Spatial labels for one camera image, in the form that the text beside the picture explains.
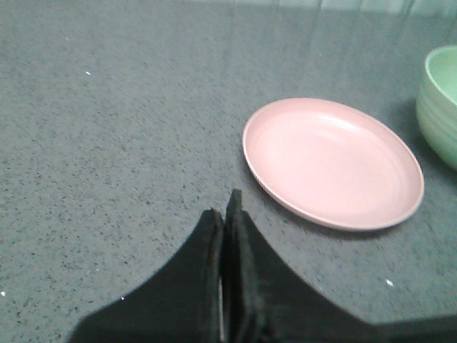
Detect pink plate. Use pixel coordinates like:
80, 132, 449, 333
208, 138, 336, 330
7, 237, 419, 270
242, 98, 425, 232

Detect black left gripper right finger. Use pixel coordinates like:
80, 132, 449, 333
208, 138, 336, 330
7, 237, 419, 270
221, 189, 456, 342

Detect green ribbed bowl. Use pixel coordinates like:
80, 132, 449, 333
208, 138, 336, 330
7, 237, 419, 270
416, 45, 456, 169

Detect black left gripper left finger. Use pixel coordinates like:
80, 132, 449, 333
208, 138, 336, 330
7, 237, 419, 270
69, 209, 224, 342

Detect white curtain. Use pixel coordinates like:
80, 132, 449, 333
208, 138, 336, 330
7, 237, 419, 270
231, 0, 456, 18

